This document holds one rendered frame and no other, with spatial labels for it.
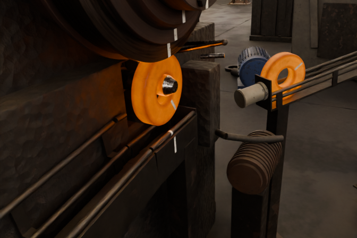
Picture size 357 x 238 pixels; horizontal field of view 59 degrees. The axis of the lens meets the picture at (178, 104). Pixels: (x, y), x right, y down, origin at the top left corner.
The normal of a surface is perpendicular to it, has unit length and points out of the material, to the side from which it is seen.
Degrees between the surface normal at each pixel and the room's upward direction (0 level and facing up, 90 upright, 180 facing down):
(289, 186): 0
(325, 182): 0
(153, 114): 90
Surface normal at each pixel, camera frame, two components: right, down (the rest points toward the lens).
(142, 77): -0.42, -0.22
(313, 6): -0.68, 0.32
